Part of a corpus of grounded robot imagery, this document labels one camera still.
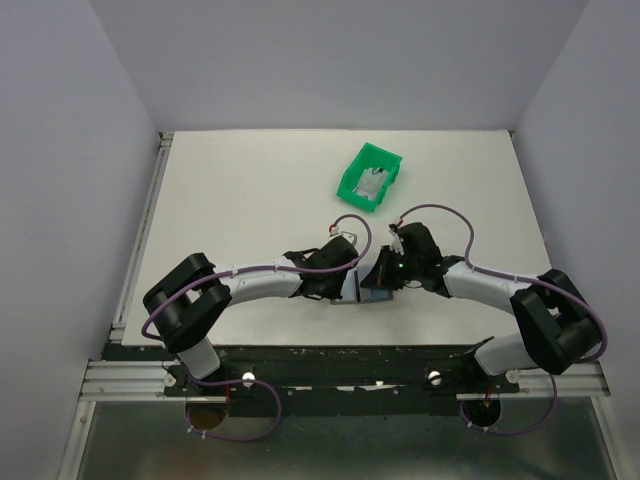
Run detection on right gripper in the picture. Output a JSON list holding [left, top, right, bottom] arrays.
[[361, 245, 422, 291]]

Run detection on grey card holder wallet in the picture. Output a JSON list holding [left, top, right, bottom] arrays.
[[331, 268, 393, 305]]

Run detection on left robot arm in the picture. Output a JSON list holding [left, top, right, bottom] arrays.
[[142, 233, 358, 395]]

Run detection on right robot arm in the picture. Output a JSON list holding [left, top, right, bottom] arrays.
[[360, 222, 603, 392]]

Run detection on cards in green bin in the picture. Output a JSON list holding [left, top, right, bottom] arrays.
[[353, 168, 389, 201]]

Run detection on green plastic bin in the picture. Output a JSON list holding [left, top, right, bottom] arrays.
[[336, 143, 403, 213]]

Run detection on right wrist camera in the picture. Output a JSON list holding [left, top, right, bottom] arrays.
[[388, 222, 405, 256]]

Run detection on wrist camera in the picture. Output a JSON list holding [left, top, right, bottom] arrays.
[[388, 222, 405, 256], [329, 225, 358, 247]]

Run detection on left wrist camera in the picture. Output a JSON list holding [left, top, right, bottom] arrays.
[[329, 225, 358, 247]]

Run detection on aluminium left side rail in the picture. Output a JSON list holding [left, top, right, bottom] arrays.
[[107, 132, 175, 345]]

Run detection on aluminium rail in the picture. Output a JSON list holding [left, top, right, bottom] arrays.
[[79, 361, 611, 403], [107, 132, 175, 345]]

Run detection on aluminium front rail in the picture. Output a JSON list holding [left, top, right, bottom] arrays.
[[79, 361, 611, 403]]

